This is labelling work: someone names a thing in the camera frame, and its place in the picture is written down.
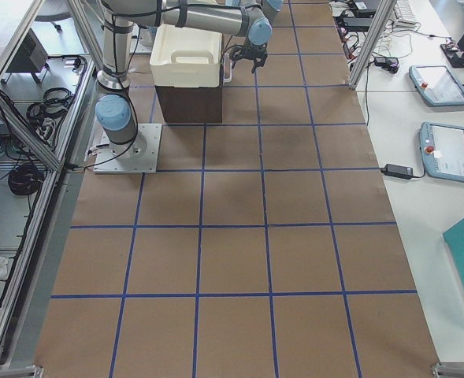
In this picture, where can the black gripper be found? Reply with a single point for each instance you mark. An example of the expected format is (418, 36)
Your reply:
(256, 53)

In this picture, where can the white drawer handle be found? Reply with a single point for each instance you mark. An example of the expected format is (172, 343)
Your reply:
(227, 68)

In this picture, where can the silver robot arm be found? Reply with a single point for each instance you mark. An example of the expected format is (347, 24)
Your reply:
(250, 20)

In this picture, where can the white plastic tray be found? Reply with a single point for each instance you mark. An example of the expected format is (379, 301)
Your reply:
(186, 57)

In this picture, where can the brown wooden cabinet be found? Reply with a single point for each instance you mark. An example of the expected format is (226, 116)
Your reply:
(191, 105)

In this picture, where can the black power adapter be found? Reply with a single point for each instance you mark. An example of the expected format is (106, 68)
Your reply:
(397, 171)

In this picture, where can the blue teach pendant far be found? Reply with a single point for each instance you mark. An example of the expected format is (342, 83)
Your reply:
(437, 85)

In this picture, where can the blue teach pendant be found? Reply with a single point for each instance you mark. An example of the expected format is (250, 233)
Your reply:
(442, 150)
(437, 85)

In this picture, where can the blue teach pendant near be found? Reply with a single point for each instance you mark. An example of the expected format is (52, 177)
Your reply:
(442, 150)

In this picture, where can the aluminium frame post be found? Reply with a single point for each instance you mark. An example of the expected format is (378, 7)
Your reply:
(376, 28)

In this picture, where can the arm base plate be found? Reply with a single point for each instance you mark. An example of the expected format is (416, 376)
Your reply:
(141, 156)

